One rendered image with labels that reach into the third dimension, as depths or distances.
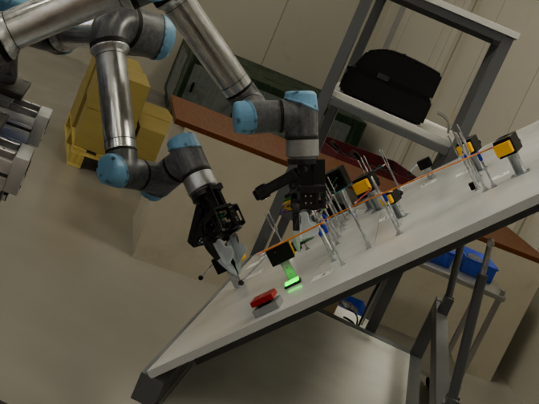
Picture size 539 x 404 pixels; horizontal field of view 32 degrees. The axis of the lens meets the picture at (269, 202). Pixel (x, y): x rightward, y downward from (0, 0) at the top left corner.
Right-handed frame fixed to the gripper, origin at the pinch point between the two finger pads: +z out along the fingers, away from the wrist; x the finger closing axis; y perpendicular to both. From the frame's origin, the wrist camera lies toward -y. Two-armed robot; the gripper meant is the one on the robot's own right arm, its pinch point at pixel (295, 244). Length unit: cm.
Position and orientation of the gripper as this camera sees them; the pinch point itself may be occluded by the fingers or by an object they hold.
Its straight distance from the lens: 218.7
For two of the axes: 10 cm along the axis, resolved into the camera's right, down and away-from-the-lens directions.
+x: 0.4, -0.9, 10.0
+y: 10.0, -0.2, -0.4
